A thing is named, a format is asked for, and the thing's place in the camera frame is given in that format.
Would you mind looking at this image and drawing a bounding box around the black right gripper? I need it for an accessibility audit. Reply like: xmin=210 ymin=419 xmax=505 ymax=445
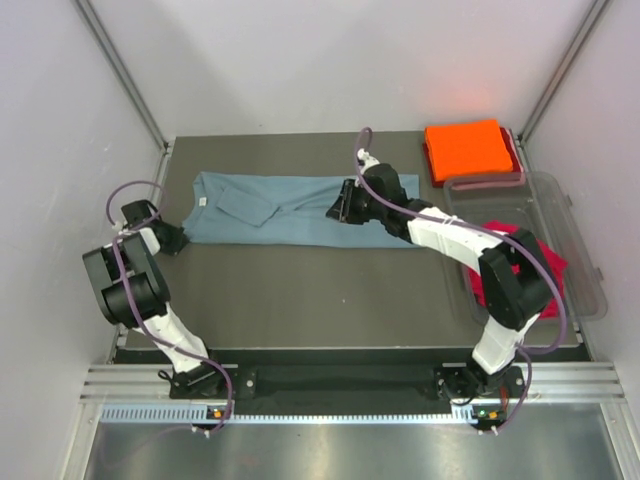
xmin=327 ymin=179 xmax=388 ymax=225

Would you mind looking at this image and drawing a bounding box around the light blue t-shirt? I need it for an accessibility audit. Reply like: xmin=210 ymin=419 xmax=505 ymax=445
xmin=182 ymin=172 xmax=413 ymax=249

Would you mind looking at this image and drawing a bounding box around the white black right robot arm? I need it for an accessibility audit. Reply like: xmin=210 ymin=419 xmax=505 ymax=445
xmin=326 ymin=149 xmax=562 ymax=396

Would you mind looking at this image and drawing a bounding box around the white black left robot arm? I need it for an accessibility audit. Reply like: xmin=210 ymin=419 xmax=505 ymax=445
xmin=82 ymin=200 xmax=228 ymax=399

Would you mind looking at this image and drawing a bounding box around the folded orange t-shirt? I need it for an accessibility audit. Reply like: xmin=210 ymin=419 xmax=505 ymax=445
xmin=423 ymin=119 xmax=515 ymax=186

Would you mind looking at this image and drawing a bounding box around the folded pink t-shirt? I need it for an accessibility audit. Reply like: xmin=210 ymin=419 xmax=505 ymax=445
xmin=445 ymin=145 xmax=525 ymax=191

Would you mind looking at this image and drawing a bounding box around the clear plastic bin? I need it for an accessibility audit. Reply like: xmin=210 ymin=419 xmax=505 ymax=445
xmin=444 ymin=172 xmax=607 ymax=322

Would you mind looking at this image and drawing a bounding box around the crumpled red t-shirt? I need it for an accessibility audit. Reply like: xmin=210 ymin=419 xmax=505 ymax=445
xmin=467 ymin=220 xmax=568 ymax=319

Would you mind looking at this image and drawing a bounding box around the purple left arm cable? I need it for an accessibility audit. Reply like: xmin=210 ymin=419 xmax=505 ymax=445
xmin=106 ymin=179 xmax=236 ymax=441

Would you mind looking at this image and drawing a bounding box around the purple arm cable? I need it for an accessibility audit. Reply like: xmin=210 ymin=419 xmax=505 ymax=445
xmin=106 ymin=179 xmax=236 ymax=441
xmin=353 ymin=127 xmax=571 ymax=436

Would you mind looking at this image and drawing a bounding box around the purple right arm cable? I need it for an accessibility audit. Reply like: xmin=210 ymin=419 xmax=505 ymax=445
xmin=353 ymin=127 xmax=571 ymax=436

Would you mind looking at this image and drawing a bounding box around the grey aluminium frame rail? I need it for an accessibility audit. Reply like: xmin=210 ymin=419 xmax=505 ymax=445
xmin=80 ymin=362 xmax=626 ymax=403

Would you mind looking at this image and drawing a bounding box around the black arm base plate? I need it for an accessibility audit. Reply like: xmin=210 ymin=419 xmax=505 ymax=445
xmin=158 ymin=364 xmax=524 ymax=401

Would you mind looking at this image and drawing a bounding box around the left vertical frame post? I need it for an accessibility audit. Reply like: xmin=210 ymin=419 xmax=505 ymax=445
xmin=70 ymin=0 xmax=169 ymax=153

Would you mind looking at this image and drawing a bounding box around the vertical frame post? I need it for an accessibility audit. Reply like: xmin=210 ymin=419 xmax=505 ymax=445
xmin=517 ymin=0 xmax=613 ymax=145
xmin=70 ymin=0 xmax=169 ymax=153

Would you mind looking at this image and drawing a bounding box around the slotted grey cable duct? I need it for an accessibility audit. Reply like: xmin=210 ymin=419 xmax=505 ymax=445
xmin=100 ymin=404 xmax=502 ymax=426

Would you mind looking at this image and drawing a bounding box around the right vertical frame post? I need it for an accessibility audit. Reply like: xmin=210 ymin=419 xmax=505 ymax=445
xmin=517 ymin=0 xmax=613 ymax=145

